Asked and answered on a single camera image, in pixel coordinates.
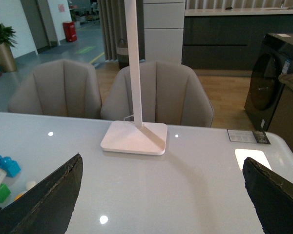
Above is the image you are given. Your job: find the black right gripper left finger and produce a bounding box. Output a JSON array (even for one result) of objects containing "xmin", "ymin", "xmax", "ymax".
[{"xmin": 0, "ymin": 154, "xmax": 83, "ymax": 234}]

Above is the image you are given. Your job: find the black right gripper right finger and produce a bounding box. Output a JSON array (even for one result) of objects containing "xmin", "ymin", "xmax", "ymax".
[{"xmin": 242, "ymin": 157, "xmax": 293, "ymax": 234}]

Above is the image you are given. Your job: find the yellow toy block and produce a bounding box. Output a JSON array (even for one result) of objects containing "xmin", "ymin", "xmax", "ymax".
[{"xmin": 14, "ymin": 191, "xmax": 27, "ymax": 201}]

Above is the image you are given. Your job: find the white studded base plate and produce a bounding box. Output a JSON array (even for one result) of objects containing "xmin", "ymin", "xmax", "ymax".
[{"xmin": 25, "ymin": 181, "xmax": 37, "ymax": 191}]

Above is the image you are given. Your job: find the green toy block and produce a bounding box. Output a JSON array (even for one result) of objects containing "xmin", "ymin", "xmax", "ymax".
[{"xmin": 0, "ymin": 183, "xmax": 11, "ymax": 203}]

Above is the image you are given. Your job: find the blue toy block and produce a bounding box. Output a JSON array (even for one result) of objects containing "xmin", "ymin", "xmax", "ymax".
[{"xmin": 0, "ymin": 155, "xmax": 21, "ymax": 177}]

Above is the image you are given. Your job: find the table label sticker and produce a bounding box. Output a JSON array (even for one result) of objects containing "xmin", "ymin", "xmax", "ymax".
[{"xmin": 227, "ymin": 129, "xmax": 270, "ymax": 144}]

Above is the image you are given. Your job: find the black washing machine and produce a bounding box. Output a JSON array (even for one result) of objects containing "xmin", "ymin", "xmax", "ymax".
[{"xmin": 244, "ymin": 33, "xmax": 293, "ymax": 132}]

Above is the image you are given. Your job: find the white desk lamp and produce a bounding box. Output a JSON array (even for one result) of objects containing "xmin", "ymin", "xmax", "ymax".
[{"xmin": 101, "ymin": 0, "xmax": 167, "ymax": 156}]

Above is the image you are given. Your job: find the beige chair left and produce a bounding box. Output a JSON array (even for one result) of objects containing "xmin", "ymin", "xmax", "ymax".
[{"xmin": 8, "ymin": 59, "xmax": 102, "ymax": 119}]

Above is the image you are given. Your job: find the beige chair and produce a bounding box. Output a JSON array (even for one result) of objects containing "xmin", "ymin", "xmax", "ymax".
[
  {"xmin": 8, "ymin": 59, "xmax": 102, "ymax": 119},
  {"xmin": 101, "ymin": 61, "xmax": 214, "ymax": 127}
]

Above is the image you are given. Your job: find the beige chair right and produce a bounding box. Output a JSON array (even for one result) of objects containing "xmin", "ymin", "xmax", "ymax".
[{"xmin": 101, "ymin": 61, "xmax": 214, "ymax": 127}]

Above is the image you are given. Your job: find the green potted plant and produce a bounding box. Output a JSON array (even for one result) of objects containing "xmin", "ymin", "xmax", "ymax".
[{"xmin": 0, "ymin": 23, "xmax": 17, "ymax": 72}]

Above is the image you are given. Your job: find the dark grey counter cabinet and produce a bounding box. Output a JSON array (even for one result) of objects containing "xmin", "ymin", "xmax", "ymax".
[{"xmin": 182, "ymin": 7, "xmax": 293, "ymax": 70}]

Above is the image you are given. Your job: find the woven basket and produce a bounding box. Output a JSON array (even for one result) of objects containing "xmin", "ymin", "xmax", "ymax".
[{"xmin": 116, "ymin": 39, "xmax": 129, "ymax": 69}]

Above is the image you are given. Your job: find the grey curtain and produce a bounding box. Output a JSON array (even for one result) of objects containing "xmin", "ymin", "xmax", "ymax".
[{"xmin": 97, "ymin": 0, "xmax": 145, "ymax": 60}]

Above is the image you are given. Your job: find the white drawer cabinet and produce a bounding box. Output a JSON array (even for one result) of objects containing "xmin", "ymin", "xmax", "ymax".
[{"xmin": 143, "ymin": 0, "xmax": 186, "ymax": 64}]

